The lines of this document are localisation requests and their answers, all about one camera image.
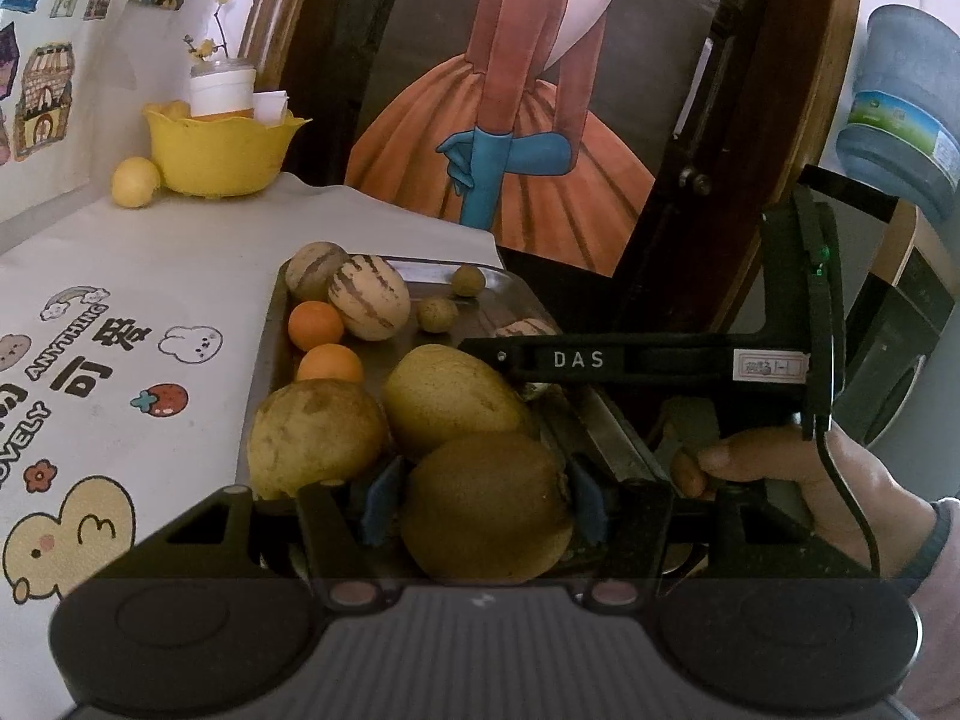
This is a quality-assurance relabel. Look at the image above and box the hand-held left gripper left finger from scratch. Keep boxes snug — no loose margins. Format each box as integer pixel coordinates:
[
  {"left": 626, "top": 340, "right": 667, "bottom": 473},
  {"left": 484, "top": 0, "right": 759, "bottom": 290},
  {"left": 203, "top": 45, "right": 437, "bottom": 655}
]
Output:
[{"left": 135, "top": 456, "right": 410, "bottom": 610}]

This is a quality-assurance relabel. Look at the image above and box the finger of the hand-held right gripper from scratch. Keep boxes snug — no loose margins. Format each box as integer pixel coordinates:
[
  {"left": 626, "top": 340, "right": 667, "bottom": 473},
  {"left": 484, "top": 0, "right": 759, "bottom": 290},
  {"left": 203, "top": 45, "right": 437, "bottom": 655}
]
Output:
[{"left": 457, "top": 337, "right": 526, "bottom": 385}]

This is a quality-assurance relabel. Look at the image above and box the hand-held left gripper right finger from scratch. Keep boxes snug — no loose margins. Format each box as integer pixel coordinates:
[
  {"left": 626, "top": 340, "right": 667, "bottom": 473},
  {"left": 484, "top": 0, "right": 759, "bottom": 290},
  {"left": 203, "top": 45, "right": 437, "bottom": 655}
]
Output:
[{"left": 566, "top": 457, "right": 886, "bottom": 610}]

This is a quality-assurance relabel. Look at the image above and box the metal tray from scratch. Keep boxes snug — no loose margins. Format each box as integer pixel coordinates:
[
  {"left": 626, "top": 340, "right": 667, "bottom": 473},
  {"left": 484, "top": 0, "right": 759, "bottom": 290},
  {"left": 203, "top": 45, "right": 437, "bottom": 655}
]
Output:
[{"left": 234, "top": 253, "right": 683, "bottom": 586}]

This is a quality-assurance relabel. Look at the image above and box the yellow fruit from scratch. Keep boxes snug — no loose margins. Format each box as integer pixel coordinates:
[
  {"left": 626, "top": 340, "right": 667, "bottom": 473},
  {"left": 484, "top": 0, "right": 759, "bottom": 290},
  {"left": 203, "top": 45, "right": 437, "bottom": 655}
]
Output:
[{"left": 381, "top": 343, "right": 537, "bottom": 462}]

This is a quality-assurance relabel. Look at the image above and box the small brown round fruit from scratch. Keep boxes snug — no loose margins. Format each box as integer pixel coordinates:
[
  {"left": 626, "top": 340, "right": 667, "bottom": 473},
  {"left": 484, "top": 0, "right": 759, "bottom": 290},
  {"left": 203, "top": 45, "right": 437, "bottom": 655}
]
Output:
[{"left": 416, "top": 296, "right": 460, "bottom": 333}]

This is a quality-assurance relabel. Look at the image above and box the yellow-green mango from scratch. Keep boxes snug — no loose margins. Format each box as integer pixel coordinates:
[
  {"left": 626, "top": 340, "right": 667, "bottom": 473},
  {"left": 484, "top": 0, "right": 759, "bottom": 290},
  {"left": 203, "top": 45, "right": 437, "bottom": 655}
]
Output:
[{"left": 246, "top": 380, "right": 391, "bottom": 502}]

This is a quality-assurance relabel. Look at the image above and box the brown kiwi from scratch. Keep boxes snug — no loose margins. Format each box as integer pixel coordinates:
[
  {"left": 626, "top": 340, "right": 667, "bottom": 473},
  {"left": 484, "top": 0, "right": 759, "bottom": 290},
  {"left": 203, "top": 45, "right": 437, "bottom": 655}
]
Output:
[{"left": 397, "top": 431, "right": 577, "bottom": 586}]

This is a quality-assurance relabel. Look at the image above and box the purple striped pepino melon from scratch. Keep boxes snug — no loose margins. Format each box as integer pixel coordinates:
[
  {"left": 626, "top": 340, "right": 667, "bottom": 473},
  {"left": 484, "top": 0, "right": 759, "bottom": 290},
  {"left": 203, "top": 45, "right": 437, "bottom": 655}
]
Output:
[{"left": 328, "top": 255, "right": 412, "bottom": 342}]

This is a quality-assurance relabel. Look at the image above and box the small orange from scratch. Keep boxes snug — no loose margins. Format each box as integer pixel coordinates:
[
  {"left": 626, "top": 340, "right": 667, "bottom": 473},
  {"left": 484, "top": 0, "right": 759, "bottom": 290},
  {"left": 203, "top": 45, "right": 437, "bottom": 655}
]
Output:
[
  {"left": 295, "top": 343, "right": 365, "bottom": 385},
  {"left": 288, "top": 300, "right": 346, "bottom": 352}
]

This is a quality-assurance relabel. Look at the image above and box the pale beige striped melon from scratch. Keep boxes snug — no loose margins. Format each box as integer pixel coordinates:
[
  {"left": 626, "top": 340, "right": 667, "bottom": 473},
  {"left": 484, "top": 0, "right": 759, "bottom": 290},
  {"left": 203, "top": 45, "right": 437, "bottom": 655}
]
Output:
[{"left": 283, "top": 241, "right": 350, "bottom": 302}]

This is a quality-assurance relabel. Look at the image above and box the person's right forearm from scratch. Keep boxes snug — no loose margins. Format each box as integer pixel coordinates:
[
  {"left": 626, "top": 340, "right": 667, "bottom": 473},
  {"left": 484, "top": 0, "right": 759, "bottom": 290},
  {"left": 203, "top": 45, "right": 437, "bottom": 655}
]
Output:
[{"left": 892, "top": 495, "right": 960, "bottom": 720}]

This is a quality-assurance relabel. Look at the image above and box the person's right hand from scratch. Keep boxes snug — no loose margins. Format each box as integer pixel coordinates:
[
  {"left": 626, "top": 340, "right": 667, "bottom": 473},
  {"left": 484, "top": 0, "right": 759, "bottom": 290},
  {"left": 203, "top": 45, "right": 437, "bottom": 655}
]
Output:
[{"left": 670, "top": 424, "right": 938, "bottom": 580}]

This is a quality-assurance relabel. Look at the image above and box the framed girl painting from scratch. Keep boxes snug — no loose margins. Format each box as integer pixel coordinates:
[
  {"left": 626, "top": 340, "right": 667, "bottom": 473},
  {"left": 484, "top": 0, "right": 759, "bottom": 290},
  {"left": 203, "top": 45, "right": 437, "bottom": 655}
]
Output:
[{"left": 240, "top": 0, "right": 863, "bottom": 361}]

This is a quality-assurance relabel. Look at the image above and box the folded white paper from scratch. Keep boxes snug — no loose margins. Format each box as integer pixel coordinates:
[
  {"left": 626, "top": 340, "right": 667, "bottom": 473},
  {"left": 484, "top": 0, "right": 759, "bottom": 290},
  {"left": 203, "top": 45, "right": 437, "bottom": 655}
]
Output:
[{"left": 251, "top": 90, "right": 293, "bottom": 125}]

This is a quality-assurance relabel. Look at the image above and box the yellow plastic bowl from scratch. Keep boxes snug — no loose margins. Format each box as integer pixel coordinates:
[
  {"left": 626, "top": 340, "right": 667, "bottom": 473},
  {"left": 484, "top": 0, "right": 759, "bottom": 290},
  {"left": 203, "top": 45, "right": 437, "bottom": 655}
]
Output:
[{"left": 142, "top": 103, "right": 314, "bottom": 200}]

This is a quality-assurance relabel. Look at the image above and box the blue water bottle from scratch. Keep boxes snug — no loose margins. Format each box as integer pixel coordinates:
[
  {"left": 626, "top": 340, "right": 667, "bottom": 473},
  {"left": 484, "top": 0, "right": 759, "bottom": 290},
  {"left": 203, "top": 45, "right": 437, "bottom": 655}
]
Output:
[{"left": 835, "top": 4, "right": 960, "bottom": 218}]

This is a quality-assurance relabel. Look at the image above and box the white and orange jar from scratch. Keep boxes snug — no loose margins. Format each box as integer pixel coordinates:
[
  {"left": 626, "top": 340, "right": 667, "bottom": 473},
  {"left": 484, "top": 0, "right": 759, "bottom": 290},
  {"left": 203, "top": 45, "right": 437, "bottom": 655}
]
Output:
[{"left": 189, "top": 58, "right": 257, "bottom": 121}]

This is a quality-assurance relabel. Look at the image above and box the yellow flower sprig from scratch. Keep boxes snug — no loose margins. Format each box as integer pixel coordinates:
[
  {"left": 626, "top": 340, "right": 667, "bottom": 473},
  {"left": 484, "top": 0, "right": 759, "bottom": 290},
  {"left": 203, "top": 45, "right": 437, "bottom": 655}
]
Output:
[{"left": 184, "top": 0, "right": 233, "bottom": 65}]

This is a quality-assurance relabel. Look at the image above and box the black cable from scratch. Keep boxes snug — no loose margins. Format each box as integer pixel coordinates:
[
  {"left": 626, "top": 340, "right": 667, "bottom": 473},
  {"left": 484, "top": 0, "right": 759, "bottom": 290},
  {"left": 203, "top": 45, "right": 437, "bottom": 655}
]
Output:
[{"left": 814, "top": 420, "right": 884, "bottom": 578}]

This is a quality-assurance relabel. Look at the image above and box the coloured houses wall drawing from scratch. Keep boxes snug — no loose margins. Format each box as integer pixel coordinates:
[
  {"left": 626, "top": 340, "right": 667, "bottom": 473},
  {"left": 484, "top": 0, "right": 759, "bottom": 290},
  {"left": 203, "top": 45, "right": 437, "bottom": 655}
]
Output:
[{"left": 0, "top": 0, "right": 128, "bottom": 166}]

